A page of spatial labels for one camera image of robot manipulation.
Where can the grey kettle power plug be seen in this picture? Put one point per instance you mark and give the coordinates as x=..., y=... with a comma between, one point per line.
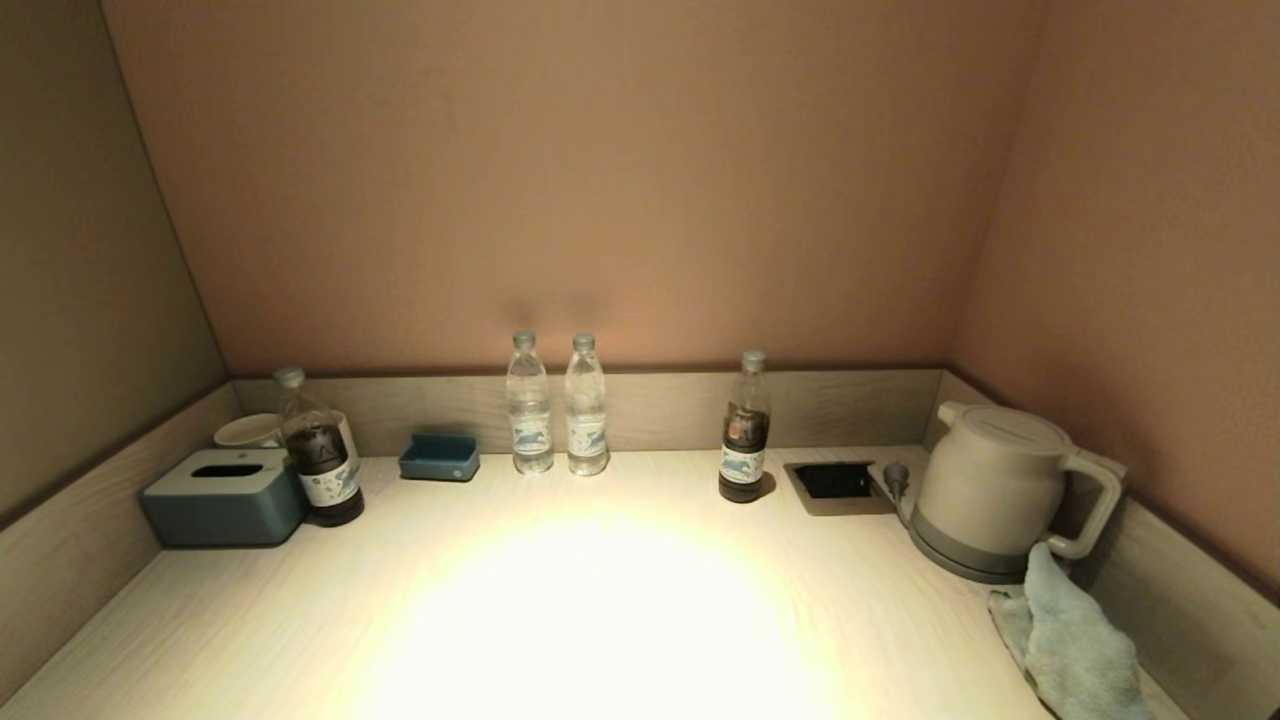
x=896, y=476

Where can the black recessed socket box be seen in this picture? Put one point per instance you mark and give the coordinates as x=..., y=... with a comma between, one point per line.
x=836, y=482

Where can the clear water bottle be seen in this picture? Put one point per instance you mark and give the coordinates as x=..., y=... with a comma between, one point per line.
x=586, y=420
x=529, y=420

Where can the fuller dark drink bottle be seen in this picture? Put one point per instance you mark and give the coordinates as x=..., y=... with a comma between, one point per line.
x=322, y=462

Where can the white ceramic cup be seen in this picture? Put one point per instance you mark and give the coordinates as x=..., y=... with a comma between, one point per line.
x=247, y=431

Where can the light blue fluffy cloth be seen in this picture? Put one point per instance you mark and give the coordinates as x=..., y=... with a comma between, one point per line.
x=1075, y=640

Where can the half-full dark drink bottle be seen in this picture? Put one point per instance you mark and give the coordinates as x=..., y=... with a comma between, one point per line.
x=745, y=450

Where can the cream electric kettle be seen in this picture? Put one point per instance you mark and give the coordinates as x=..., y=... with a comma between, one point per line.
x=985, y=470

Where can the small blue tray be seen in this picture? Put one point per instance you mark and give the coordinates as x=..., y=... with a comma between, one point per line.
x=439, y=462

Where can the grey kettle base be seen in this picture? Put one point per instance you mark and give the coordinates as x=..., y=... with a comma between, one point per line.
x=950, y=562

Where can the blue grey tissue box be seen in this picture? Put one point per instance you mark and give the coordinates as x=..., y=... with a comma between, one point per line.
x=222, y=505

